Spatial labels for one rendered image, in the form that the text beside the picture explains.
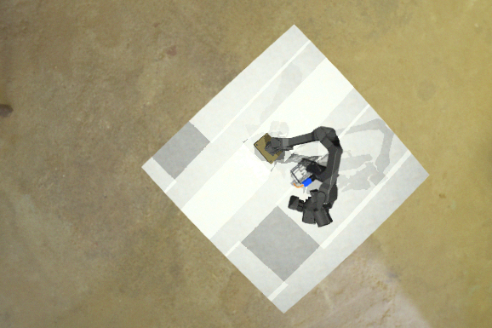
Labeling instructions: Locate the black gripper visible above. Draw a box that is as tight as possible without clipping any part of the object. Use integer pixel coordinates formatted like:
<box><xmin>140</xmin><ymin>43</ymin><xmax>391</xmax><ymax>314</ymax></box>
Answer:
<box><xmin>288</xmin><ymin>195</ymin><xmax>314</xmax><ymax>213</ymax></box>

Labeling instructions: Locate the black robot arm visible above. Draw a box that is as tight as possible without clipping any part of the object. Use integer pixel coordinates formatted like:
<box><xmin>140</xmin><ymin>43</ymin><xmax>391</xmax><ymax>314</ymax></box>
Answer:
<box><xmin>265</xmin><ymin>126</ymin><xmax>343</xmax><ymax>227</ymax></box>

